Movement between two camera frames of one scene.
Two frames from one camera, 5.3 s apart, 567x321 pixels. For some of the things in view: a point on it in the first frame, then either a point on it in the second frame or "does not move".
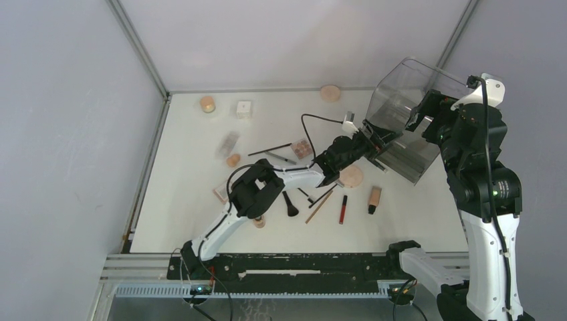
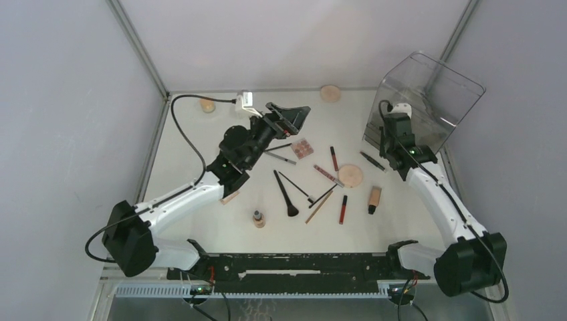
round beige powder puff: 351,176 does not move
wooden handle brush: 317,208 does not move
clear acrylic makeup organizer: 398,94 does not move
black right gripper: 434,104 to 381,147
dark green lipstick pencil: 380,166 does not move
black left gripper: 379,138 to 292,120
